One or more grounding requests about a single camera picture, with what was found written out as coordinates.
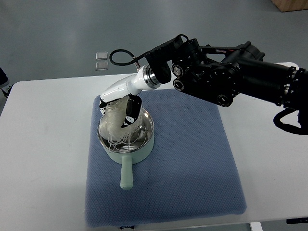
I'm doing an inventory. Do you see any upper floor outlet plate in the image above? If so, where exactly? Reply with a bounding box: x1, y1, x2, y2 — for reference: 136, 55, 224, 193
95, 51, 108, 60

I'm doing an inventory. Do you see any white vermicelli bundle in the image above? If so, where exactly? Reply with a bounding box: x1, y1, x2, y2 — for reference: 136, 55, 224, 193
99, 96, 142, 143

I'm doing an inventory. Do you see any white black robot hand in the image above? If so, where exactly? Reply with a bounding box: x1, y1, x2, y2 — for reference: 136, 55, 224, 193
99, 65, 161, 128

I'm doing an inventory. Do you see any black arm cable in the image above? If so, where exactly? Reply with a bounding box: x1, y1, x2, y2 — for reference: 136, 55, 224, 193
109, 49, 151, 66

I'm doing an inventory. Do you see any mint green steel pot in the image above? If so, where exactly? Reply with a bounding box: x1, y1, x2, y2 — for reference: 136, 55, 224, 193
97, 108, 154, 190

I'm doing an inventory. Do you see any blue quilted mat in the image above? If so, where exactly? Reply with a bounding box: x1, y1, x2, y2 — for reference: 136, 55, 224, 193
85, 90, 246, 227

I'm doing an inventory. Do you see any wooden box corner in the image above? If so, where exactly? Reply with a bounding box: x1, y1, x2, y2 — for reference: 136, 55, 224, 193
271, 0, 308, 13

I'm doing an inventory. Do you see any person in dark clothing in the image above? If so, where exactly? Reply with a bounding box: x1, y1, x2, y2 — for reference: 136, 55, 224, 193
0, 68, 13, 98

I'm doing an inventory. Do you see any wire steaming rack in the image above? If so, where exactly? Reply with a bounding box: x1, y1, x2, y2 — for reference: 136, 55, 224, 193
113, 126, 147, 153

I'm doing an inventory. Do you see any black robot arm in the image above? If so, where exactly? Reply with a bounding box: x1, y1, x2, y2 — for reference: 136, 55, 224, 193
145, 35, 308, 135

